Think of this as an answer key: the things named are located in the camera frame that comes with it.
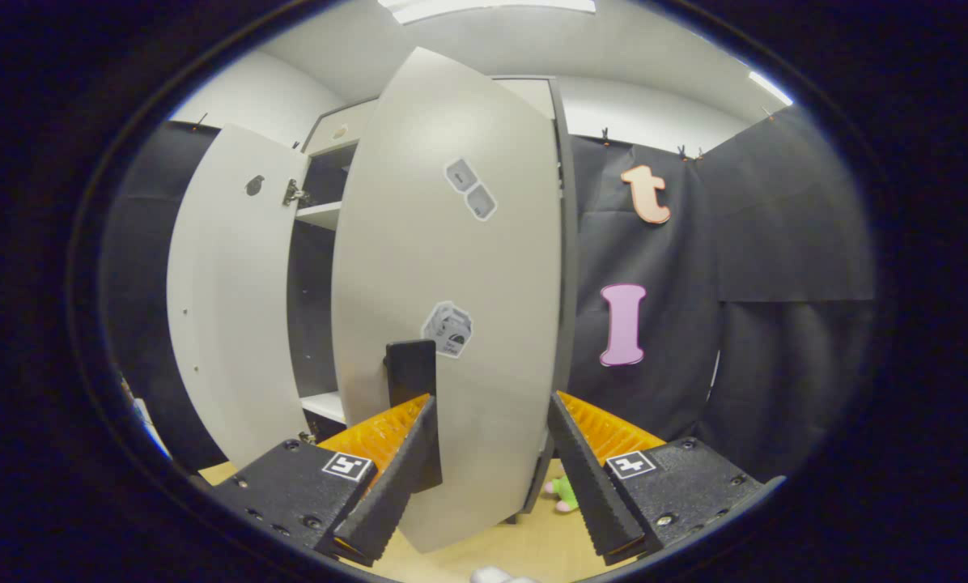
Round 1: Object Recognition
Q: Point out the pink and green plush toy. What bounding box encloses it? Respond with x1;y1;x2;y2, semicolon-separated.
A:
543;475;580;513

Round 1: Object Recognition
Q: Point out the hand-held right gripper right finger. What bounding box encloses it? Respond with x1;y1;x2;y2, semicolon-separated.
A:
547;390;784;566

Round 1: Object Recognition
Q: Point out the white desk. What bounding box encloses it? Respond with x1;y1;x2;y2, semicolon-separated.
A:
134;398;171;459

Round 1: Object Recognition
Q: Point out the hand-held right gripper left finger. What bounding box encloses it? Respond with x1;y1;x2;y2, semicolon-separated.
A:
209;394;440;568

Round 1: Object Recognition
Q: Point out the grey shoe cabinet door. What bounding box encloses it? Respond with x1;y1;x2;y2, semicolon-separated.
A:
332;46;564;554
167;123;311;470

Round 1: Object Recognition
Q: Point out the black backdrop cloth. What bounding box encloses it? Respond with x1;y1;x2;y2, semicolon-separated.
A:
100;121;226;470
698;105;877;479
569;134;724;442

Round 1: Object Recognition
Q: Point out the small ceiling light panel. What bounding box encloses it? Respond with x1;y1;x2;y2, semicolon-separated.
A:
747;70;794;106

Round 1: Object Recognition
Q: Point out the grey cabinet drawer front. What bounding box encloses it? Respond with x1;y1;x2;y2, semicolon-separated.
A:
304;77;556;155

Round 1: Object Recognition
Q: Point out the large ceiling light panel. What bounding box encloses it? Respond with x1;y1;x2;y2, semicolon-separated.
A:
377;0;597;25

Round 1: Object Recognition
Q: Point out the grey shoe cabinet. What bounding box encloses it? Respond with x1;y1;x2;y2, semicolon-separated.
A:
167;46;580;554

